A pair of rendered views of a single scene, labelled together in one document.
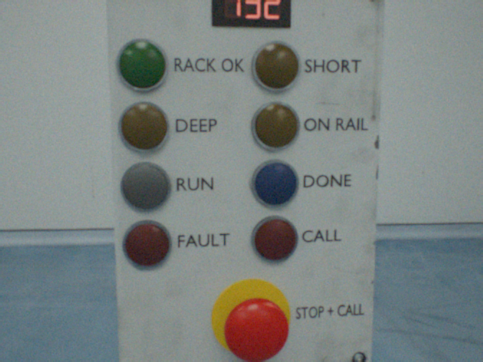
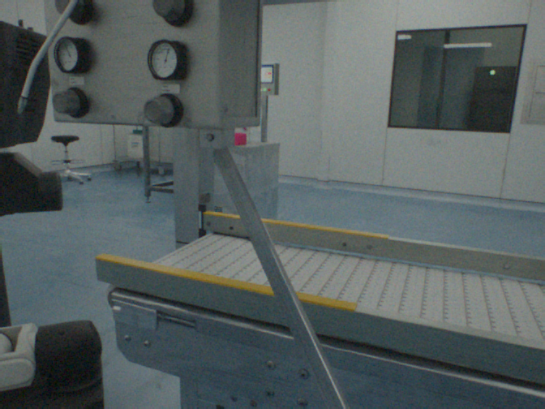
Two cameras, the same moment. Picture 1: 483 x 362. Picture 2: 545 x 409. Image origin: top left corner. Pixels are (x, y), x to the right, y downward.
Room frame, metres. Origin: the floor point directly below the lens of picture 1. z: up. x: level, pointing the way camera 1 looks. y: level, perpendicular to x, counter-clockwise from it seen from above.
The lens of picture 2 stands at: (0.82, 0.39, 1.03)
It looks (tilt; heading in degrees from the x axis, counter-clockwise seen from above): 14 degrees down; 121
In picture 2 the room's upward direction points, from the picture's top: 2 degrees clockwise
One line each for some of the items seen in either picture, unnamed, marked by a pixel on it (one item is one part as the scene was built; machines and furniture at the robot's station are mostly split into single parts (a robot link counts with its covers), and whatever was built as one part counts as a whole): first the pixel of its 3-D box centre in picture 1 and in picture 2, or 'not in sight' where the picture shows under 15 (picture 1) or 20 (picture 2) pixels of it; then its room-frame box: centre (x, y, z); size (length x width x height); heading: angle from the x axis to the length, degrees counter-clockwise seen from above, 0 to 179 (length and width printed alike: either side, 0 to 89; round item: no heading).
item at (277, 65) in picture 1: (277, 66); not in sight; (0.33, -0.02, 1.01); 0.03 x 0.01 x 0.03; 99
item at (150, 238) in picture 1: (146, 245); not in sight; (0.32, 0.06, 0.90); 0.03 x 0.01 x 0.03; 99
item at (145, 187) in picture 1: (145, 187); not in sight; (0.32, 0.06, 0.94); 0.03 x 0.01 x 0.03; 99
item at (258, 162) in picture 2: not in sight; (230, 187); (-1.22, 3.18, 0.38); 0.63 x 0.57 x 0.76; 4
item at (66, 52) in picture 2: not in sight; (70, 55); (0.40, 0.68, 1.08); 0.04 x 0.01 x 0.04; 9
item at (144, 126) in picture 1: (144, 126); not in sight; (0.32, 0.06, 0.98); 0.03 x 0.01 x 0.03; 99
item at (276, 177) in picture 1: (275, 183); not in sight; (0.33, -0.02, 0.94); 0.03 x 0.01 x 0.03; 99
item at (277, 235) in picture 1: (275, 240); not in sight; (0.33, -0.02, 0.90); 0.03 x 0.01 x 0.03; 99
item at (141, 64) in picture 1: (142, 65); not in sight; (0.32, 0.06, 1.01); 0.03 x 0.01 x 0.03; 99
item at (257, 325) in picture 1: (252, 321); not in sight; (0.33, -0.01, 0.85); 0.04 x 0.04 x 0.04; 9
